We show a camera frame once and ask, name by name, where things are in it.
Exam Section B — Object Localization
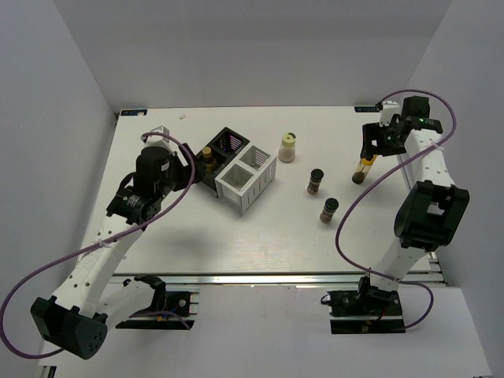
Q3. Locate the yellow bottle gold cap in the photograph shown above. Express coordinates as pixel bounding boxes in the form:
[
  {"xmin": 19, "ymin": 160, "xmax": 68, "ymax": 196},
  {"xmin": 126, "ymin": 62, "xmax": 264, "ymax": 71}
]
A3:
[{"xmin": 202, "ymin": 146, "xmax": 216, "ymax": 173}]

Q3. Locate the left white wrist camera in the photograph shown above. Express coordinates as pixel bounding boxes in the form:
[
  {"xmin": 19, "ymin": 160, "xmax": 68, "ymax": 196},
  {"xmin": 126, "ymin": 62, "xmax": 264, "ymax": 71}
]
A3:
[{"xmin": 141, "ymin": 125, "xmax": 173, "ymax": 154}]

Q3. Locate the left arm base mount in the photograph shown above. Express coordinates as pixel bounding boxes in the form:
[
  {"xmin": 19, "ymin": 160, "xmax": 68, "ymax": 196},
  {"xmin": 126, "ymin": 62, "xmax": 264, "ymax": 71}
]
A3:
[{"xmin": 116, "ymin": 274, "xmax": 199, "ymax": 331}]

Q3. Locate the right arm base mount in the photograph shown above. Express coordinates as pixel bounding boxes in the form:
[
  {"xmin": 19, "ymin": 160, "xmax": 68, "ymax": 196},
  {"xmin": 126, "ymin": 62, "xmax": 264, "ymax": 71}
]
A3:
[{"xmin": 320, "ymin": 291, "xmax": 406, "ymax": 335}]

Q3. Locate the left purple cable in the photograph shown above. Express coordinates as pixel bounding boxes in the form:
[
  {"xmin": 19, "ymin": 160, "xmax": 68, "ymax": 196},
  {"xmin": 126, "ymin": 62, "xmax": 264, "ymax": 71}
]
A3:
[{"xmin": 0, "ymin": 132, "xmax": 198, "ymax": 360}]

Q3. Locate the aluminium table front rail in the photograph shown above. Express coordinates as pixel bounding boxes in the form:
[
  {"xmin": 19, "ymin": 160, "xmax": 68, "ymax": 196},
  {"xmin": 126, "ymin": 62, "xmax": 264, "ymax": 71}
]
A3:
[{"xmin": 106, "ymin": 272, "xmax": 445, "ymax": 285}]

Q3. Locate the black two-slot organizer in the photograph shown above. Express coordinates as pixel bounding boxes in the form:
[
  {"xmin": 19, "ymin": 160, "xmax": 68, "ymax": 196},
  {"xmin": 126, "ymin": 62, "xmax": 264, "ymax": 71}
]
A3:
[{"xmin": 196, "ymin": 127, "xmax": 250, "ymax": 198}]

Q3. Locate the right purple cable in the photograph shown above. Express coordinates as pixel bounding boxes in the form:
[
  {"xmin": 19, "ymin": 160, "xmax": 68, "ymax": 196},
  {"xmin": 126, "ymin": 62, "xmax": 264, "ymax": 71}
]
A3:
[{"xmin": 335, "ymin": 88, "xmax": 458, "ymax": 330}]

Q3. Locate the white two-slot organizer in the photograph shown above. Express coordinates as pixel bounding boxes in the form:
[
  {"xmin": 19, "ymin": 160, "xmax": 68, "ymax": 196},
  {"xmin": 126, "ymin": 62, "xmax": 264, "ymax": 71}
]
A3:
[{"xmin": 215, "ymin": 145, "xmax": 277, "ymax": 215}]

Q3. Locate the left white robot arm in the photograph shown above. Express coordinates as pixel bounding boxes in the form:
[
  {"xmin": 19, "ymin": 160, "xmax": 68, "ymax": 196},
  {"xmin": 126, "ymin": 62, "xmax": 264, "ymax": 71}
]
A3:
[{"xmin": 31, "ymin": 141, "xmax": 205, "ymax": 360}]

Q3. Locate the brown spice bottle black cap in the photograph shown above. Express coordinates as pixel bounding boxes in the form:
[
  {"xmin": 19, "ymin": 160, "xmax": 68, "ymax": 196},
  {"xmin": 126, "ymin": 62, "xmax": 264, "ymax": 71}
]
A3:
[{"xmin": 307, "ymin": 169, "xmax": 324, "ymax": 195}]

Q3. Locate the blue table sticker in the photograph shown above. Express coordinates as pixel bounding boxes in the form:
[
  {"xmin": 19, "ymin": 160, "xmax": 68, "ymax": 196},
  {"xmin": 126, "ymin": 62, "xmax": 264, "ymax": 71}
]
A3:
[
  {"xmin": 354, "ymin": 106, "xmax": 380, "ymax": 113},
  {"xmin": 120, "ymin": 109, "xmax": 147, "ymax": 117}
]

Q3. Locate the right blue table sticker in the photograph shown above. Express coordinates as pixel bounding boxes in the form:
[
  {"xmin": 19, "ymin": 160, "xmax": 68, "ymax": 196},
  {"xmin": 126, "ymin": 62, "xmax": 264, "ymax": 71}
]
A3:
[{"xmin": 354, "ymin": 106, "xmax": 380, "ymax": 113}]

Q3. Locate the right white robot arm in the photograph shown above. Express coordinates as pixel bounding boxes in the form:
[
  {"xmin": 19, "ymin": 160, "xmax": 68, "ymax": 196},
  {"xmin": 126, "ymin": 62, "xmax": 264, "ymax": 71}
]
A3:
[{"xmin": 355, "ymin": 96, "xmax": 469, "ymax": 314}]

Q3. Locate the purple cable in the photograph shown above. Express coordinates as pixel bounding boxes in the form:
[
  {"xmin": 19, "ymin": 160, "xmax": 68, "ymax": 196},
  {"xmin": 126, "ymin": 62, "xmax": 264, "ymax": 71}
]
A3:
[
  {"xmin": 335, "ymin": 88, "xmax": 458, "ymax": 330},
  {"xmin": 0, "ymin": 132, "xmax": 198, "ymax": 360}
]

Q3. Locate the white bottle yellow cap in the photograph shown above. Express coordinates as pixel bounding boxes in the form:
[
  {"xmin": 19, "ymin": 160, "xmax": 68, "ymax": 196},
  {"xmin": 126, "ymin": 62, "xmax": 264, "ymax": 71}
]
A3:
[{"xmin": 278, "ymin": 132, "xmax": 296, "ymax": 163}]

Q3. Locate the amber bottle orange cap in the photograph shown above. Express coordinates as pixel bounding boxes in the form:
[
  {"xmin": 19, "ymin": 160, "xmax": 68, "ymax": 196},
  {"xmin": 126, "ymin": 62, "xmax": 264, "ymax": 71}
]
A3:
[{"xmin": 351, "ymin": 155, "xmax": 377, "ymax": 184}]

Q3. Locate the left blue table sticker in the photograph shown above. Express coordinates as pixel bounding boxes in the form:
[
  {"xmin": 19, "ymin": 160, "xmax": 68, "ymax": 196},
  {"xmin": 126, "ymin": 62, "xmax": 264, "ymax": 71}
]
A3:
[{"xmin": 120, "ymin": 109, "xmax": 147, "ymax": 117}]

